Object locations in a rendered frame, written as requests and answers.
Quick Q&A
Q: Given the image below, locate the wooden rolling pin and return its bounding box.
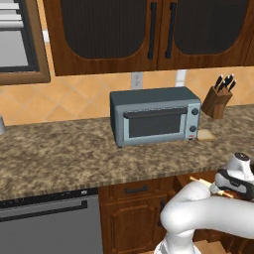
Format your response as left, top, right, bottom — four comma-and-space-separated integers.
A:
189, 176, 238, 199

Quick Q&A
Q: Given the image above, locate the wooden base cupboard door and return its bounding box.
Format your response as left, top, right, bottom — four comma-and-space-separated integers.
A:
99, 197, 177, 254

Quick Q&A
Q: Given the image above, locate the wooden drawer front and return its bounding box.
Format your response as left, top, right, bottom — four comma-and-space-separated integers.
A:
106, 180, 176, 203

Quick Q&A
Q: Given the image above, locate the grey dishwasher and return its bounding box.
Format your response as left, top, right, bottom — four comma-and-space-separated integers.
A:
0, 187, 104, 254

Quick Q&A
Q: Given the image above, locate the black base cupboard handle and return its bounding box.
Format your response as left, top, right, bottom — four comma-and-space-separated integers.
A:
157, 199, 167, 229

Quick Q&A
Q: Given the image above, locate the black drawer handle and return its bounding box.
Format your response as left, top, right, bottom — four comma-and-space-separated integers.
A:
124, 185, 149, 195

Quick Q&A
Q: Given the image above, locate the small white wall plate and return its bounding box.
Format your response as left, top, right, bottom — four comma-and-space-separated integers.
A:
42, 29, 51, 45

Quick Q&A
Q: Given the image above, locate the black wall cupboard handle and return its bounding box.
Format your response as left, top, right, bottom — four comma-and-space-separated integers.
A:
146, 1, 159, 61
164, 1, 179, 61

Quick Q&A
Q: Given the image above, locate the slice of bread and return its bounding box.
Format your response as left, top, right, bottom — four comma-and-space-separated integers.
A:
196, 128, 217, 143

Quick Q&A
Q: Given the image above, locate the grey-blue toaster oven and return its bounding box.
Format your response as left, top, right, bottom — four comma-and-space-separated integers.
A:
109, 86, 202, 149

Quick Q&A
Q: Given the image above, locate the white wall switch plate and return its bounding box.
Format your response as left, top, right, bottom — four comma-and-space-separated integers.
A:
175, 68, 189, 88

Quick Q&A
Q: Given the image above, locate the black dishwasher handle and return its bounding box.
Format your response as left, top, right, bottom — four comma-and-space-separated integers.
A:
0, 199, 89, 223

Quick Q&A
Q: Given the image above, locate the dark wood wall cupboard door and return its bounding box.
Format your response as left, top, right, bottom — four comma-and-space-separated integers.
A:
157, 0, 254, 71
43, 0, 164, 77

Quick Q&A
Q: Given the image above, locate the wood framed window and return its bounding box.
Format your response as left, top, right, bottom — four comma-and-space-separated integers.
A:
0, 0, 52, 86

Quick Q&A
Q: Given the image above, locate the grey round container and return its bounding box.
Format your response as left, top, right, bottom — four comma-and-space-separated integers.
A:
0, 114, 7, 136

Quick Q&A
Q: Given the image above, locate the wooden knife block with knives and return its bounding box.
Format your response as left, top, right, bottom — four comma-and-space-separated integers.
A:
200, 72, 238, 120

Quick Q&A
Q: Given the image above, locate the white wall socket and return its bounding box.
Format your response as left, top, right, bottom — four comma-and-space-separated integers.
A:
130, 70, 144, 90

